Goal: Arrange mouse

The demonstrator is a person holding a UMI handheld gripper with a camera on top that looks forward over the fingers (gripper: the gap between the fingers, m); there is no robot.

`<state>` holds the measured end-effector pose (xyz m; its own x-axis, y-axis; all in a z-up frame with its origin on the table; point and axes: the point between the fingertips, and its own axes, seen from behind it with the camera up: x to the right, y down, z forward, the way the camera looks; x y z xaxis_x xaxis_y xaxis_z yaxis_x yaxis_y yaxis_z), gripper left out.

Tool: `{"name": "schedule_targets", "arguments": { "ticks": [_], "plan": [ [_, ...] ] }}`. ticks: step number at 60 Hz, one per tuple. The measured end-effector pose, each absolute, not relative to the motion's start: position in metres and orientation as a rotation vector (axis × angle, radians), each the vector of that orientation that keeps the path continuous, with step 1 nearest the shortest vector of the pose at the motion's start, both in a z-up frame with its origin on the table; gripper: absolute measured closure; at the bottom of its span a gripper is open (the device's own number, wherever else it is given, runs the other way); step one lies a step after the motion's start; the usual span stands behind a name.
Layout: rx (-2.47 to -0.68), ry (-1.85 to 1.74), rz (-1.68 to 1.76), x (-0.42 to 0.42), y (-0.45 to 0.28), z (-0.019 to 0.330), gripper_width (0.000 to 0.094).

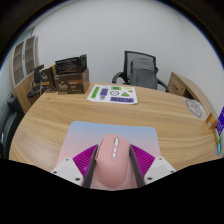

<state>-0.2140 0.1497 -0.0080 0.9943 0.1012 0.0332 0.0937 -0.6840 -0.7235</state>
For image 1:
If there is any pink-blue gradient mouse pad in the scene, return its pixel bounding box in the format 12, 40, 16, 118
56, 120, 162, 167

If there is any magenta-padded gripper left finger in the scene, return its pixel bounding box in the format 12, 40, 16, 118
50, 143, 99, 189

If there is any small brown cardboard box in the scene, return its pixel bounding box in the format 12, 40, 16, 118
39, 65, 57, 94

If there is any orange-brown box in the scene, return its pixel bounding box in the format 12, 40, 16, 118
205, 112, 219, 130

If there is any black leather armchair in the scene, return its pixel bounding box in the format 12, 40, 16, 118
0, 93, 25, 159

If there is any white green-purple sticker sheet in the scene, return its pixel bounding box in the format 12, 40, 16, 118
86, 84, 139, 105

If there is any pink computer mouse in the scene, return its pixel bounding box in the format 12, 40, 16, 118
94, 133, 135, 189

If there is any wooden glass-door cabinet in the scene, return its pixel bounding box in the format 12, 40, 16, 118
8, 34, 43, 113

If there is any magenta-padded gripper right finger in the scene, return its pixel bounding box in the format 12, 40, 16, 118
128, 143, 177, 188

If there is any small black chair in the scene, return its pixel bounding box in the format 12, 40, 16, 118
27, 64, 46, 99

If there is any black mesh office chair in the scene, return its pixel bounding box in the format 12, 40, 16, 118
111, 50, 169, 93

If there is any large brown cardboard box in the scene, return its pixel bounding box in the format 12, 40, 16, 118
53, 68, 90, 95

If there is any wooden side desk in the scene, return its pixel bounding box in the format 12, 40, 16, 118
167, 71, 218, 118

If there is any purple standing pouch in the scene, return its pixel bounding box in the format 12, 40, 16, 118
215, 106, 224, 136

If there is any black box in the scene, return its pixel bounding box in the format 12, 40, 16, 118
54, 54, 88, 76

